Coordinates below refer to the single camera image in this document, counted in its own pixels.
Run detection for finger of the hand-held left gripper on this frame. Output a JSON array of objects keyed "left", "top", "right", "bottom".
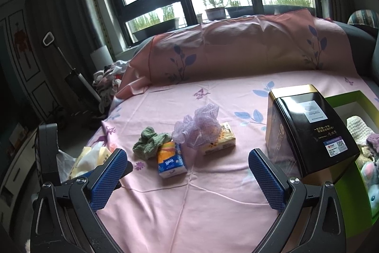
[{"left": 118, "top": 161, "right": 133, "bottom": 190}]

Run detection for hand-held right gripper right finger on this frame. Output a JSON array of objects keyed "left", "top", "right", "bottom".
[{"left": 248, "top": 149, "right": 347, "bottom": 253}]

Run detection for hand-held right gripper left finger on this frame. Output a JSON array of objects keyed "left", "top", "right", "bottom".
[{"left": 30, "top": 148, "right": 128, "bottom": 253}]

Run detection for green cardboard box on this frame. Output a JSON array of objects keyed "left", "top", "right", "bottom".
[{"left": 324, "top": 90, "right": 379, "bottom": 240}]

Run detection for purple knitted cloth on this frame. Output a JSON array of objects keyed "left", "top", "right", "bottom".
[{"left": 366, "top": 134, "right": 379, "bottom": 163}]

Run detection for plastic bag of yellow packets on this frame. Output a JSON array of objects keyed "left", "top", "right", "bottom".
[{"left": 56, "top": 142, "right": 114, "bottom": 182}]

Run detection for white low cabinet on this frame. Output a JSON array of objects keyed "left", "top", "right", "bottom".
[{"left": 0, "top": 120, "right": 40, "bottom": 224}]

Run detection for green knitted cloth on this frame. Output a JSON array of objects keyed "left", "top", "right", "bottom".
[{"left": 132, "top": 127, "right": 173, "bottom": 159}]

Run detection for orange and blue tissue pack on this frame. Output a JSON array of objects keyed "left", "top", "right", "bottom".
[{"left": 157, "top": 141, "right": 188, "bottom": 179}]

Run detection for yellow tissue pack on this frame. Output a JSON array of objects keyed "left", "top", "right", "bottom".
[{"left": 201, "top": 122, "right": 236, "bottom": 156}]

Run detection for black and gold tin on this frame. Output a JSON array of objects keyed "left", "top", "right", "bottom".
[{"left": 264, "top": 84, "right": 361, "bottom": 185}]

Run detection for pink floral bedsheet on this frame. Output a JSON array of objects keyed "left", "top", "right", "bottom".
[{"left": 96, "top": 70, "right": 379, "bottom": 253}]

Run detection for upright vacuum cleaner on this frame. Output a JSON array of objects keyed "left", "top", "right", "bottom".
[{"left": 42, "top": 32, "right": 101, "bottom": 102}]

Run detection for lavender mesh bath sponge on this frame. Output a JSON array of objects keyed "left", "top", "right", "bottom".
[{"left": 172, "top": 103, "right": 221, "bottom": 151}]

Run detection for pile of clothes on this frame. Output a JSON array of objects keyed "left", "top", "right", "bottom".
[{"left": 92, "top": 60, "right": 129, "bottom": 111}]

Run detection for pastel plush toy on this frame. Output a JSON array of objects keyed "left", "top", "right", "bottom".
[{"left": 360, "top": 160, "right": 379, "bottom": 209}]

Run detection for cream knitted cloth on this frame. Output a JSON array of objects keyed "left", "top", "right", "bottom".
[{"left": 346, "top": 115, "right": 375, "bottom": 147}]

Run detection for white panelled wardrobe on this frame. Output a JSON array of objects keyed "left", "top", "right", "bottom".
[{"left": 0, "top": 0, "right": 60, "bottom": 123}]

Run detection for pink floral pillow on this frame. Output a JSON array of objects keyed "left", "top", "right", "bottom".
[{"left": 115, "top": 8, "right": 360, "bottom": 100}]

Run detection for long dark planter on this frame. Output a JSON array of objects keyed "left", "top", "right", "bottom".
[{"left": 132, "top": 19, "right": 180, "bottom": 40}]

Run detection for dark grey curtain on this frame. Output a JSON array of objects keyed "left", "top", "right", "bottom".
[{"left": 30, "top": 0, "right": 119, "bottom": 70}]

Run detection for dark rectangular planter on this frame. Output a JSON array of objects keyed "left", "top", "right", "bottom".
[{"left": 225, "top": 5, "right": 255, "bottom": 18}]

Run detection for grey plant pot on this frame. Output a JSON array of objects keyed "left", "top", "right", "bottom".
[{"left": 204, "top": 7, "right": 227, "bottom": 20}]

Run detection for patterned cushion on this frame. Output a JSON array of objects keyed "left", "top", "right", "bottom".
[{"left": 347, "top": 10, "right": 379, "bottom": 31}]

